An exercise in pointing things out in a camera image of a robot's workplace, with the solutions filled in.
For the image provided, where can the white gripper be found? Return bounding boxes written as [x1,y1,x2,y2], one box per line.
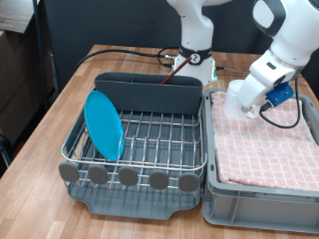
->
[236,73,272,114]

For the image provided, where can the white translucent plastic mug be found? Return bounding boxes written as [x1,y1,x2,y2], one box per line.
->
[224,79,260,120]

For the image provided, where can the brown wooden spoon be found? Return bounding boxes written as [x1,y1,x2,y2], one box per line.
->
[160,55,193,86]

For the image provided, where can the blue oval plate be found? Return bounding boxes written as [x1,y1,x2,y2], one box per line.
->
[83,90,126,162]

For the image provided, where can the grey dish drying rack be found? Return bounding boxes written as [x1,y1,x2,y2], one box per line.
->
[66,99,204,221]

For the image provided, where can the pink checked cloth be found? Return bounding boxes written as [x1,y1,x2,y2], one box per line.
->
[209,91,319,192]

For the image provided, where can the dark grey cutlery holder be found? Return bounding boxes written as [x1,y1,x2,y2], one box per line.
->
[94,72,203,117]

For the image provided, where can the grey plastic crate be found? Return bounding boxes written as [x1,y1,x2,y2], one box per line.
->
[201,88,319,234]

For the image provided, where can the dark fabric partition panel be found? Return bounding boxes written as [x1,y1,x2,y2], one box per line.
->
[43,0,319,98]

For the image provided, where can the black metal pole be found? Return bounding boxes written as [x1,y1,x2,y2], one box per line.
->
[32,0,51,111]

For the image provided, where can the cardboard box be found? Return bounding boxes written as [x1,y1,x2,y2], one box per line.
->
[0,29,54,143]

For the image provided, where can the wooden board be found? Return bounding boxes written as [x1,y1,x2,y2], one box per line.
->
[0,0,40,35]

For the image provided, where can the blue mounted wrist camera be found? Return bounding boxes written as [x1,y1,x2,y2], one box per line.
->
[264,82,295,108]

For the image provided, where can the grey cable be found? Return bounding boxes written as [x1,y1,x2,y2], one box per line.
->
[214,66,251,76]

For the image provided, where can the black camera cable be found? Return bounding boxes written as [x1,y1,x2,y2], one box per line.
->
[258,77,302,129]

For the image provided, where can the metal wire dish rack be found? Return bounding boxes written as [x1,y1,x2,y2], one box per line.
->
[58,88,208,197]

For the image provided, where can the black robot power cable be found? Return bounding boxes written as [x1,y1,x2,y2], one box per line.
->
[77,46,182,69]

